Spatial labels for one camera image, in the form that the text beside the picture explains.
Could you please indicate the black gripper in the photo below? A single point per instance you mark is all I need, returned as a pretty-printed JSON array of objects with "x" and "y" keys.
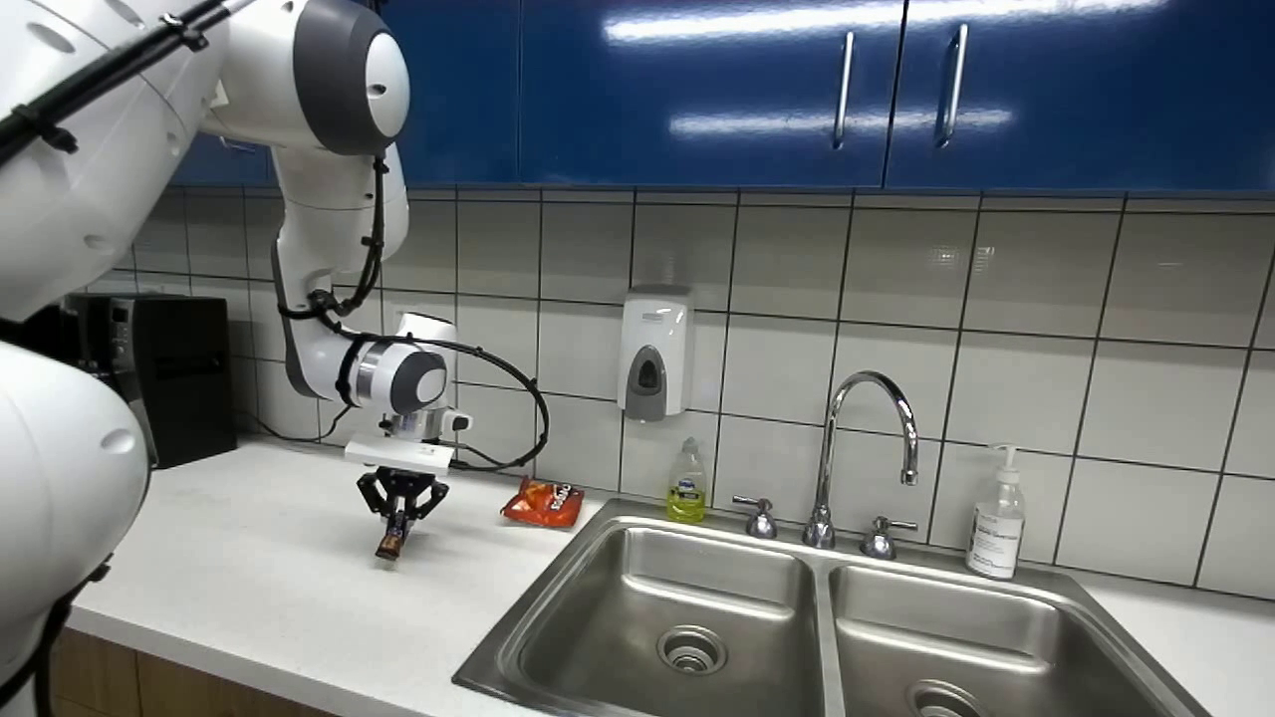
[{"x": 403, "y": 483}]

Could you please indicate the dark candy bar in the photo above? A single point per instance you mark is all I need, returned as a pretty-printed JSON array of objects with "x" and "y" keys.
[{"x": 393, "y": 542}]

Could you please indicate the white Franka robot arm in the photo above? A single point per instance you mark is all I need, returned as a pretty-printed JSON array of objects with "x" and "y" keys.
[{"x": 81, "y": 174}]

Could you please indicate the stainless steel double sink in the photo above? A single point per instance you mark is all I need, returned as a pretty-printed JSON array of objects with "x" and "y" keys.
[{"x": 741, "y": 597}]

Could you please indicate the orange snack packet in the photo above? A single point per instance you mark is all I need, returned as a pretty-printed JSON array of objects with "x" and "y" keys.
[{"x": 542, "y": 502}]

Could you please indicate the black microwave oven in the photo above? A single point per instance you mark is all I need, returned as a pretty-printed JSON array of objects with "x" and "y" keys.
[{"x": 181, "y": 378}]

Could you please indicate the yellow-green dish soap bottle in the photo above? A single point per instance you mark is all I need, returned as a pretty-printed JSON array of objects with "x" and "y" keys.
[{"x": 687, "y": 499}]

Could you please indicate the wooden base cabinet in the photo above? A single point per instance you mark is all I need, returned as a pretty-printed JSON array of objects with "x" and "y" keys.
[{"x": 174, "y": 682}]

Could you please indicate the chrome gooseneck faucet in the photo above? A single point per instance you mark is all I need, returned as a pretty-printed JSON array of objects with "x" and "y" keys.
[{"x": 828, "y": 450}]

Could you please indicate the white pump soap bottle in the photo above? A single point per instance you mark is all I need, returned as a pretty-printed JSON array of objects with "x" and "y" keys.
[{"x": 996, "y": 532}]

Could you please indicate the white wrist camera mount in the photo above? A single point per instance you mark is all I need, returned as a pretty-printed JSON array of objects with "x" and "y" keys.
[{"x": 401, "y": 455}]

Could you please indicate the white wall power outlet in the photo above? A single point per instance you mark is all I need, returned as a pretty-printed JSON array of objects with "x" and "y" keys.
[{"x": 461, "y": 423}]

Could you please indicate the white wall soap dispenser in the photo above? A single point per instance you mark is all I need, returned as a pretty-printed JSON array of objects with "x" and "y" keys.
[{"x": 654, "y": 353}]

